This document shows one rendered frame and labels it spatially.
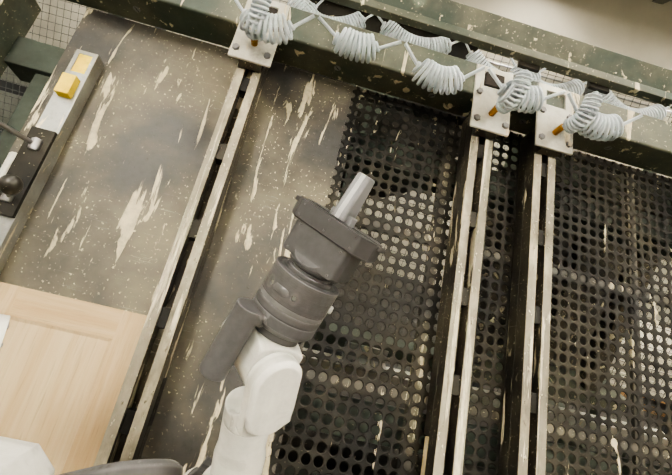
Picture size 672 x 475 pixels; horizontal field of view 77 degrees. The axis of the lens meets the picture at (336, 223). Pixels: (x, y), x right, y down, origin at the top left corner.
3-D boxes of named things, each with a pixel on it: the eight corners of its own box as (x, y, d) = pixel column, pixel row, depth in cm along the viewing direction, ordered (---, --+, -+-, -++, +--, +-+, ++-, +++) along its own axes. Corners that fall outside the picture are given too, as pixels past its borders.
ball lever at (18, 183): (-8, 201, 84) (-7, 187, 74) (1, 184, 85) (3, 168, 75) (14, 209, 86) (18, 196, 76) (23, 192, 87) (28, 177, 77)
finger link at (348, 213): (371, 179, 52) (346, 222, 53) (362, 173, 49) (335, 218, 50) (382, 185, 51) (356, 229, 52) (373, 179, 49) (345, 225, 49)
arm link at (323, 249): (368, 244, 45) (311, 338, 46) (395, 251, 53) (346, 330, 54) (284, 188, 50) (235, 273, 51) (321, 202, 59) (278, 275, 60)
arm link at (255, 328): (335, 329, 52) (289, 404, 53) (296, 284, 60) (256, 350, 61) (262, 311, 45) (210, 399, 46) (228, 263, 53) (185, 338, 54)
